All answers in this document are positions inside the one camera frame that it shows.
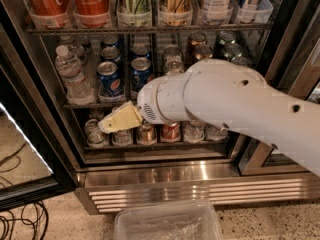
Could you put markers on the blue labelled bottle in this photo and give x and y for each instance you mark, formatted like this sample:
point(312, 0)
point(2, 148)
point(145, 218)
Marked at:
point(251, 11)

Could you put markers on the white green soda can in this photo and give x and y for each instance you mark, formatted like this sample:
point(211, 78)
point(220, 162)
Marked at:
point(174, 66)
point(171, 52)

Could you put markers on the green soda bottle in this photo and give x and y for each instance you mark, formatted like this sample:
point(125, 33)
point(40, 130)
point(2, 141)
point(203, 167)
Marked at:
point(134, 13)

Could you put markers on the right fridge door frame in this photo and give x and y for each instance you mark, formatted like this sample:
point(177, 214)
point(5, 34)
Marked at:
point(286, 53)

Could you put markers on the steel fridge base grille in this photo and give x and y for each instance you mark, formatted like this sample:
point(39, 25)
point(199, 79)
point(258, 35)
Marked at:
point(116, 188)

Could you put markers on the right water bottle bottom shelf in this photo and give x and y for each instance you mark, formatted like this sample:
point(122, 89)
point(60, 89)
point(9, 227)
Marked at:
point(215, 134)

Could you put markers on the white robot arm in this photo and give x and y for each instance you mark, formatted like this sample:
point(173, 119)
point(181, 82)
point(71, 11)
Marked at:
point(232, 97)

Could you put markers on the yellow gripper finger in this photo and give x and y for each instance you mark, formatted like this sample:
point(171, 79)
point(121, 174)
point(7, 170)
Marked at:
point(124, 117)

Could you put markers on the open fridge glass door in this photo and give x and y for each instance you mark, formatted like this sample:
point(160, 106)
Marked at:
point(22, 102)

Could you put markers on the rear water bottle middle shelf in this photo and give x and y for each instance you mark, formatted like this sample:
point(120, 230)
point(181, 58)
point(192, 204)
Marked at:
point(74, 47)

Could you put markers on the middle green soda can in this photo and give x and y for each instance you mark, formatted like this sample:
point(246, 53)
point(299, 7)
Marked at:
point(231, 51)

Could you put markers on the front white green soda can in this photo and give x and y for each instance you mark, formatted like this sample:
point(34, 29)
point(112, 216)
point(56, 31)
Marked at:
point(174, 66)

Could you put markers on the wire shelf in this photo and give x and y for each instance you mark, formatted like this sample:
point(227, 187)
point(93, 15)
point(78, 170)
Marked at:
point(149, 30)
point(96, 105)

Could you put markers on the rear white green soda can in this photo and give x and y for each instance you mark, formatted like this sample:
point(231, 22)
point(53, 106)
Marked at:
point(171, 52)

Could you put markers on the red can bottom shelf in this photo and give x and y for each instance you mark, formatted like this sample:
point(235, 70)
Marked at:
point(170, 132)

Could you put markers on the gold soda bottle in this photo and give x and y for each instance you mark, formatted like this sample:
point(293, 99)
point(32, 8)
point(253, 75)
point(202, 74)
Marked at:
point(174, 12)

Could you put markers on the silver can bottom shelf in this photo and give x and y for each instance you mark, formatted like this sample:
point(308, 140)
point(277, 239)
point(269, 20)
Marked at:
point(95, 137)

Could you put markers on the gold soda can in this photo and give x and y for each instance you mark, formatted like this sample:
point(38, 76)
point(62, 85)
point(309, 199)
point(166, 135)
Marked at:
point(202, 51)
point(194, 40)

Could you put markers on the gold can bottom shelf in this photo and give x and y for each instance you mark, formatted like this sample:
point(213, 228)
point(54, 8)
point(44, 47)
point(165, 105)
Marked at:
point(146, 134)

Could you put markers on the right coca-cola bottle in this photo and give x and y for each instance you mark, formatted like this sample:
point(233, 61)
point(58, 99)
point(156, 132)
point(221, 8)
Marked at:
point(92, 13)

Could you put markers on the clear plastic bin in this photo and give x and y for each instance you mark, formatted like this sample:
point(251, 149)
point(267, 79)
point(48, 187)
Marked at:
point(178, 220)

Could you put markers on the upper wire shelf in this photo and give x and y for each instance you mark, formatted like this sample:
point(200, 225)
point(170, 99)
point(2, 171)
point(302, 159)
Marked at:
point(149, 30)

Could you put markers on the left water bottle bottom shelf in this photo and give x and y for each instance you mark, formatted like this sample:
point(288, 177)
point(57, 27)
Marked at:
point(193, 131)

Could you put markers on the water bottle shelf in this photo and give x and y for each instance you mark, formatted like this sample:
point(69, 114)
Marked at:
point(80, 90)
point(74, 47)
point(215, 134)
point(193, 131)

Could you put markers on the rear gold soda can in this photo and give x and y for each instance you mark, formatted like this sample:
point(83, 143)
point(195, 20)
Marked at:
point(194, 40)

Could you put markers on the front water bottle middle shelf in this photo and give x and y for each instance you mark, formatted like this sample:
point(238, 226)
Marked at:
point(80, 90)

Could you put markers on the middle wire shelf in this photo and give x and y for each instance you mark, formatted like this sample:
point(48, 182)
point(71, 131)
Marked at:
point(96, 105)

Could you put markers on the pepsi can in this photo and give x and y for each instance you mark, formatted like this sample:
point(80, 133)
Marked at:
point(141, 50)
point(141, 73)
point(111, 54)
point(110, 81)
point(111, 41)

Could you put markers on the middle gold soda can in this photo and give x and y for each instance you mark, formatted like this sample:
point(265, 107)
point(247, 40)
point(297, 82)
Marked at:
point(202, 51)

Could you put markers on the white labelled bottle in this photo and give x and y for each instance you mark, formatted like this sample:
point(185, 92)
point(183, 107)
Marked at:
point(214, 12)

